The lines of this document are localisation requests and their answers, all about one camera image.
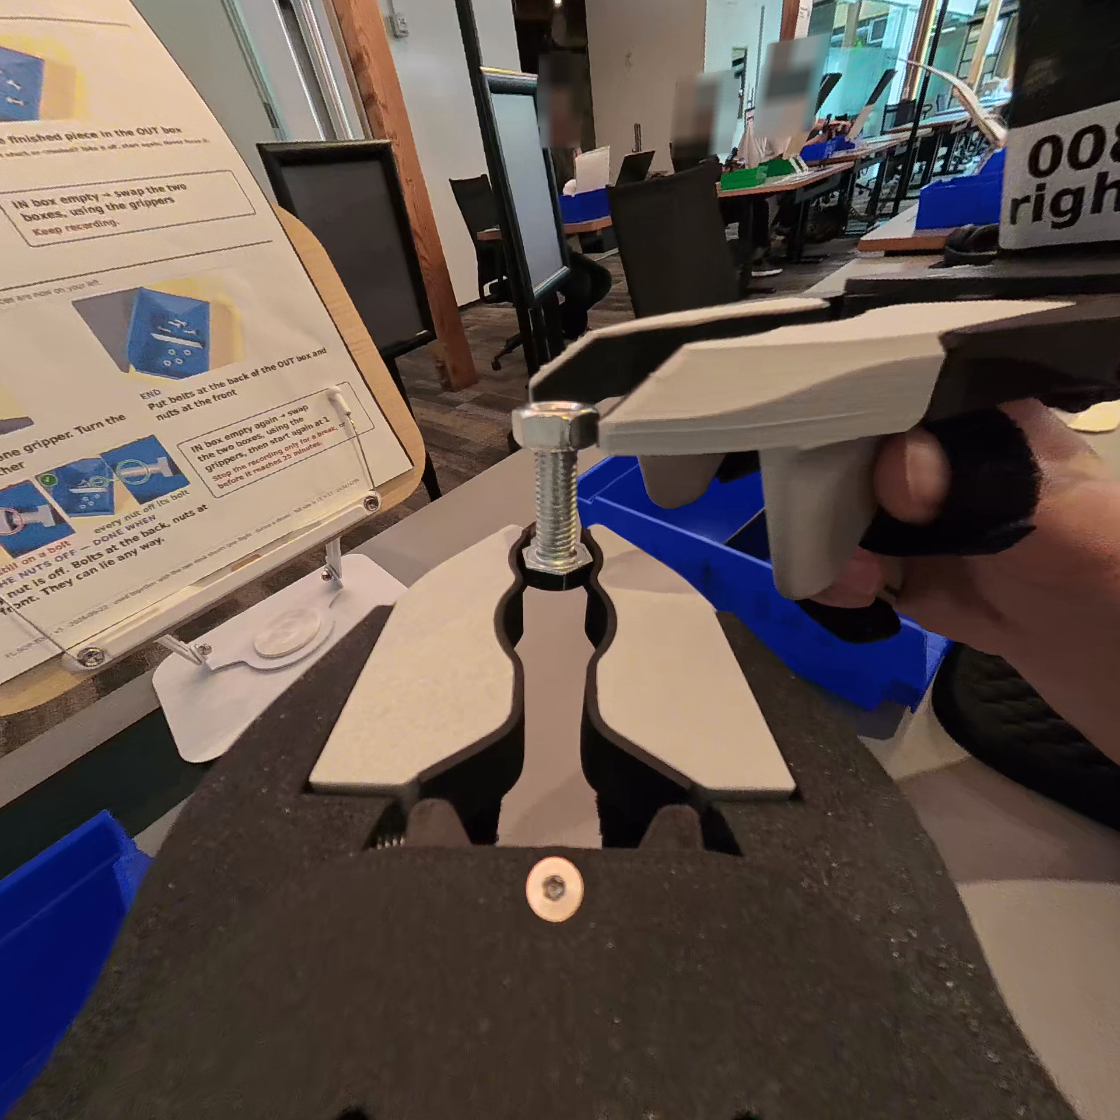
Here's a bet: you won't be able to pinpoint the blue divided parts bin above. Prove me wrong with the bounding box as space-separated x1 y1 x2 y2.
0 809 152 1115

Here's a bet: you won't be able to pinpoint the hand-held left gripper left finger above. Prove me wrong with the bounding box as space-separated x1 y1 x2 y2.
308 525 528 797

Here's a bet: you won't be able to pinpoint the silver hex bolt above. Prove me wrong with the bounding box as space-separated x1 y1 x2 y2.
510 399 602 565

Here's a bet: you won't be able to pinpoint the black mesh armrest pad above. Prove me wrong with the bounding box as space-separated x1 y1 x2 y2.
932 642 1120 831

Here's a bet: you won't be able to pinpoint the rounded wooden board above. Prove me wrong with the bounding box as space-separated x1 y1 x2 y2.
0 205 428 719

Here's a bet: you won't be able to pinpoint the silver hex nut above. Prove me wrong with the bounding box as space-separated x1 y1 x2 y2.
520 543 596 579

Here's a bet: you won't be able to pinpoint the blue plastic tray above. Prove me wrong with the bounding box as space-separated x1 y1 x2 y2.
578 454 954 711

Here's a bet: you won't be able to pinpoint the black bin divider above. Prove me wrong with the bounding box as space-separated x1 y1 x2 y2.
724 507 774 562

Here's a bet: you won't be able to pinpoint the black framed panel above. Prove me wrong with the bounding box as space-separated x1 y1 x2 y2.
256 138 443 501

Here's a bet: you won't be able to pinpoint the screen on black floor stand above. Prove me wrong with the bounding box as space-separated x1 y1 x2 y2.
454 0 579 386

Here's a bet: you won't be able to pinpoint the black office chair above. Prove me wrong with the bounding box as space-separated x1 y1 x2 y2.
448 173 531 373
607 163 746 319

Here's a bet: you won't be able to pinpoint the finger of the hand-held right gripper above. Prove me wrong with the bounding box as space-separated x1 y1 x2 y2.
527 295 835 510
598 299 1075 602

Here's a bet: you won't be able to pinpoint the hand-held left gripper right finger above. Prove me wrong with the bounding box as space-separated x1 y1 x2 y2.
582 525 799 801

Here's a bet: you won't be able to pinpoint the black headphones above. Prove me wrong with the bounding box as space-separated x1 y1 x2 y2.
940 223 1003 267

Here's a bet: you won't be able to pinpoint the wooden-top desk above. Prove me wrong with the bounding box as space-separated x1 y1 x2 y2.
476 217 616 243

